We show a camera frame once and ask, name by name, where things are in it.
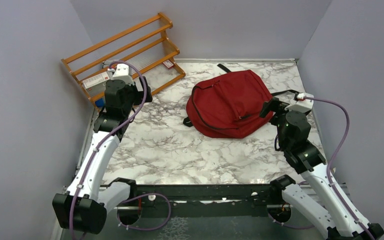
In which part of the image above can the orange wooden shelf rack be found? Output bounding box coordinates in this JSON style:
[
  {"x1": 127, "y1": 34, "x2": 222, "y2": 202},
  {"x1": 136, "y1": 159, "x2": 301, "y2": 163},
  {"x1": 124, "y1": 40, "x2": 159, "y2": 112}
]
[{"x1": 61, "y1": 12, "x2": 186, "y2": 110}]

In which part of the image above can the white red small box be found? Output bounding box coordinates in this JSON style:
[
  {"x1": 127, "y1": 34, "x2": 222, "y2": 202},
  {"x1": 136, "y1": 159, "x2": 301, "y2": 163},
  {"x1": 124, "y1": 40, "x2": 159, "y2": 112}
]
[{"x1": 82, "y1": 71, "x2": 112, "y2": 91}]

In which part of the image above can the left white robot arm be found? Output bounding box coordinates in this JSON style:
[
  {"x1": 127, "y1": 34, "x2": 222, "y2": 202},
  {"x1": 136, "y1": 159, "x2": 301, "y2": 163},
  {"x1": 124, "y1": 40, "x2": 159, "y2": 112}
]
[{"x1": 52, "y1": 76, "x2": 153, "y2": 234}]

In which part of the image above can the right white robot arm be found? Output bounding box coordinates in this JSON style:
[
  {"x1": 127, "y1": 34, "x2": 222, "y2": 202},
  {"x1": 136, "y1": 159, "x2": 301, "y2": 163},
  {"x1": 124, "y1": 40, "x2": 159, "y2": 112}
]
[{"x1": 259, "y1": 93, "x2": 384, "y2": 240}]

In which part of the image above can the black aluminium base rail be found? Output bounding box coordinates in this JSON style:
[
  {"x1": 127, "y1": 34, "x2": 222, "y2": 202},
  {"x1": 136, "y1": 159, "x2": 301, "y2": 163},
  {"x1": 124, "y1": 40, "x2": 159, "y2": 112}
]
[{"x1": 58, "y1": 183, "x2": 354, "y2": 220}]

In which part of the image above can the red student backpack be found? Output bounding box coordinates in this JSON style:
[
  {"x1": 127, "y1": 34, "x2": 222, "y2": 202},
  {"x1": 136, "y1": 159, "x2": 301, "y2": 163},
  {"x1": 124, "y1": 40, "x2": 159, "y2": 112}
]
[{"x1": 183, "y1": 63, "x2": 286, "y2": 139}]

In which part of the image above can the blue small object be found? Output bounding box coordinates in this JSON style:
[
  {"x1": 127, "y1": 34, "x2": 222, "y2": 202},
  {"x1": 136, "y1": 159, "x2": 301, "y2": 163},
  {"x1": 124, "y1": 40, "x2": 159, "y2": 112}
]
[{"x1": 94, "y1": 98, "x2": 105, "y2": 108}]

